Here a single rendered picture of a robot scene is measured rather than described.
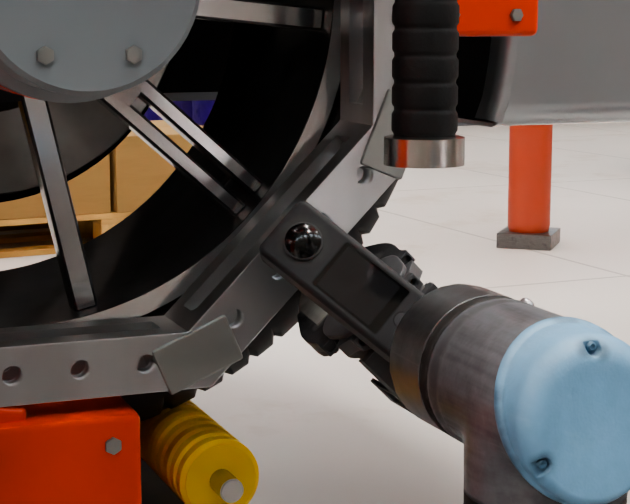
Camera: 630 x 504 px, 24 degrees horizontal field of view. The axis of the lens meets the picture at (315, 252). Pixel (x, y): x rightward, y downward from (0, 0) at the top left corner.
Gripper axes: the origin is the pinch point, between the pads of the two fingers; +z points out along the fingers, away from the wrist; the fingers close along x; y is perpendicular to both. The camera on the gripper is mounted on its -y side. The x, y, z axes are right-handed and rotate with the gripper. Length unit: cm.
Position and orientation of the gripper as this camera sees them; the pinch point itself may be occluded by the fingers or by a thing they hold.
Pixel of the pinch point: (311, 277)
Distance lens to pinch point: 108.1
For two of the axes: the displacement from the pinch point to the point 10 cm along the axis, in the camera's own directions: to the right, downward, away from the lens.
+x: 6.6, -7.4, 1.5
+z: -3.7, -1.5, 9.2
